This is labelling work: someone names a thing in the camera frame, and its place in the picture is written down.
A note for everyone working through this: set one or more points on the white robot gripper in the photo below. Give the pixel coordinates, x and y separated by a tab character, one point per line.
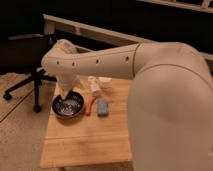
66	83

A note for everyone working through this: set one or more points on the small white block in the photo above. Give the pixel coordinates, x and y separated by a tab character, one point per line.
93	84

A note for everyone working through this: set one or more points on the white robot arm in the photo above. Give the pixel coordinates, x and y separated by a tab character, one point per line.
169	104

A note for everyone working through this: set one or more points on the black office chair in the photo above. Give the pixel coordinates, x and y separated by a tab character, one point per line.
24	56

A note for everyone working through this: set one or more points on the black frying pan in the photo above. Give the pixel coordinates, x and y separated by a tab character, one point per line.
69	107

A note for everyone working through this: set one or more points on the blue sponge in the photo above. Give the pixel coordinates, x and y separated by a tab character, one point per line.
102	107

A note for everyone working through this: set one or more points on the white cup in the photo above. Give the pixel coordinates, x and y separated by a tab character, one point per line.
104	82

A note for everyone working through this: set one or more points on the orange red utensil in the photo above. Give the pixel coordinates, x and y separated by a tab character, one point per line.
89	105

